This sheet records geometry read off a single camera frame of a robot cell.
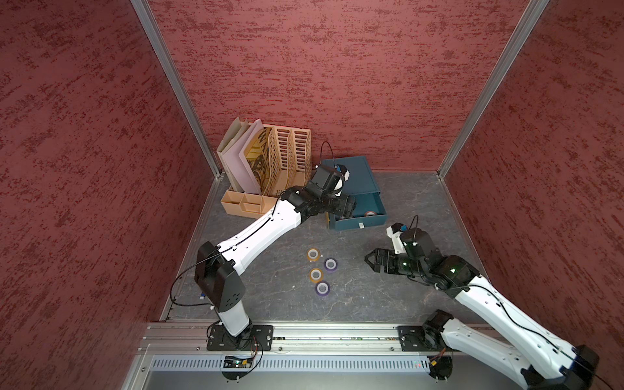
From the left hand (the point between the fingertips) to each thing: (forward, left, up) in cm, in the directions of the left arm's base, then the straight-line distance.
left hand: (343, 205), depth 78 cm
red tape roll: (+2, -11, -8) cm, 14 cm away
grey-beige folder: (+34, +42, +5) cm, 55 cm away
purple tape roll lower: (-19, +6, -24) cm, 31 cm away
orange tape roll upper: (-6, +10, -24) cm, 26 cm away
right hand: (-16, -10, -9) cm, 21 cm away
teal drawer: (+4, -11, -9) cm, 14 cm away
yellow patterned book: (+27, +34, -3) cm, 43 cm away
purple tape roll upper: (-10, +3, -24) cm, 26 cm away
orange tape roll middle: (-15, +9, -24) cm, 30 cm away
